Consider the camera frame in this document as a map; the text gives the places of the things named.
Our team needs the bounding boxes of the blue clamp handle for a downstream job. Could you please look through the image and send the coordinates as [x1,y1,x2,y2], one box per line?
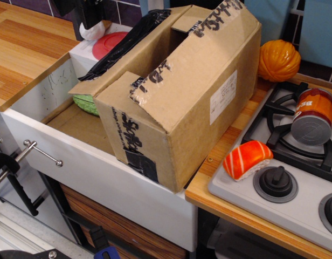
[89,226,121,259]

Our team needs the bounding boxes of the chrome towel bar handle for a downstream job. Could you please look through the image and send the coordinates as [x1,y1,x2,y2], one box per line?
[23,140,64,168]

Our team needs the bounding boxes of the toy salmon sushi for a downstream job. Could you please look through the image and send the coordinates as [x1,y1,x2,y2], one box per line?
[222,140,274,181]

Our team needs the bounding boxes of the black metal clamp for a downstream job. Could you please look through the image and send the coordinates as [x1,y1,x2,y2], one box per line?
[0,140,45,216]

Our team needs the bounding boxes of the orange toy soup can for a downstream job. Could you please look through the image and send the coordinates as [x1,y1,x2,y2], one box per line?
[291,88,332,146]

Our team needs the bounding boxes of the orange toy pumpkin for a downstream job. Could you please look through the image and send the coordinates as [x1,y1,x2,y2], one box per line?
[258,39,301,82]

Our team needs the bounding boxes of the red plastic plate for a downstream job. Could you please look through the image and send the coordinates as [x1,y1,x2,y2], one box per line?
[92,32,128,60]

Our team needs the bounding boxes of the white toy garlic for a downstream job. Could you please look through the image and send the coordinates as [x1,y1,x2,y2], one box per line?
[79,22,106,40]

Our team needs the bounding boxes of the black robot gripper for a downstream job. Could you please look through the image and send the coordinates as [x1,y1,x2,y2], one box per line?
[51,0,105,30]

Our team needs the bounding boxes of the cardboard box with flaps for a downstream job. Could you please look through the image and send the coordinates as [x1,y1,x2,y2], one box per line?
[70,1,261,193]

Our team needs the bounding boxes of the black stove burner grate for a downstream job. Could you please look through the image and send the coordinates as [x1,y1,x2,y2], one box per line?
[240,82,332,182]

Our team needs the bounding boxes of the grey toy stove top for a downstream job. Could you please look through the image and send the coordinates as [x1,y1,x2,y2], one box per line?
[208,82,332,251]

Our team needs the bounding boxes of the green toy vegetable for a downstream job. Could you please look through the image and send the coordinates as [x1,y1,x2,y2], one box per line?
[72,94,99,116]

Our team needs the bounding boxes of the white toy sink basin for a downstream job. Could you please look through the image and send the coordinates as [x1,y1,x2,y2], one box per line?
[1,23,198,253]

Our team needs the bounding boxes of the black stove knob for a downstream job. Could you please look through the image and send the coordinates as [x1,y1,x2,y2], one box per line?
[253,166,299,204]
[319,193,332,233]

